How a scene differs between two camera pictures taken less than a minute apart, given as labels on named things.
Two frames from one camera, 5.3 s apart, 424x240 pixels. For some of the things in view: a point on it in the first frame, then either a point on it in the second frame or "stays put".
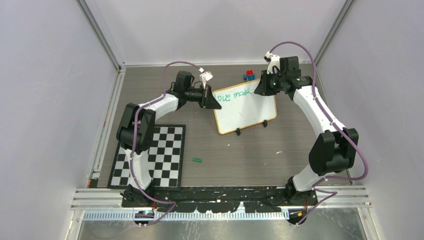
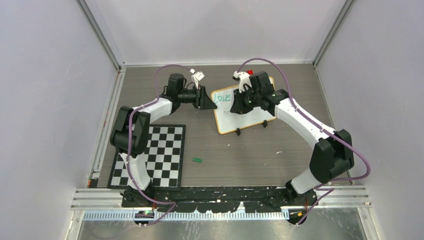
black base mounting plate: (223, 199) stays put
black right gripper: (264, 89) → (239, 107)
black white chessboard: (166, 157) stays put
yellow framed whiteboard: (241, 108) stays put
